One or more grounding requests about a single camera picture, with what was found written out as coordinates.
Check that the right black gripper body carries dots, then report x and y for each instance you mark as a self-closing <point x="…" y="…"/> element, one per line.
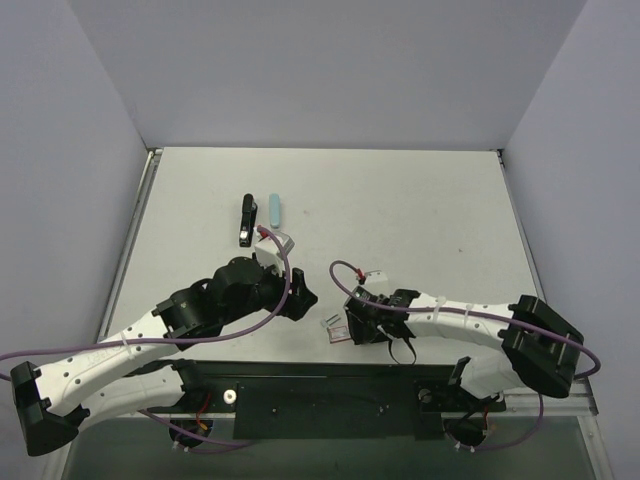
<point x="357" y="320"/>

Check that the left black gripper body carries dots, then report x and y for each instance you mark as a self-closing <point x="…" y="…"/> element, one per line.
<point x="292" y="298"/>

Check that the staple strips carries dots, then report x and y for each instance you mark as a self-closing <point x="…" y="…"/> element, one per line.
<point x="330" y="321"/>

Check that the light blue stapler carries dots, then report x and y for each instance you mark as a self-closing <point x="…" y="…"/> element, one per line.
<point x="275" y="211"/>

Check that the black stapler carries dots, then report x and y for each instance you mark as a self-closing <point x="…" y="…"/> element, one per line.
<point x="249" y="209"/>

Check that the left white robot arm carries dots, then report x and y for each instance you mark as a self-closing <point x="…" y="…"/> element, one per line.
<point x="56" y="400"/>

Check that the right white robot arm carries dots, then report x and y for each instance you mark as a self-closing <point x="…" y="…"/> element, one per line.
<point x="531" y="344"/>

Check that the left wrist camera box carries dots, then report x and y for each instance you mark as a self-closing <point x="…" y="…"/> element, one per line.
<point x="267" y="253"/>

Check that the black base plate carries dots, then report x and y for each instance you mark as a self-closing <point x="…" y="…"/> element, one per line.
<point x="296" y="401"/>

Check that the aluminium frame rail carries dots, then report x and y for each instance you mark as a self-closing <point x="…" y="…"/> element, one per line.
<point x="525" y="402"/>

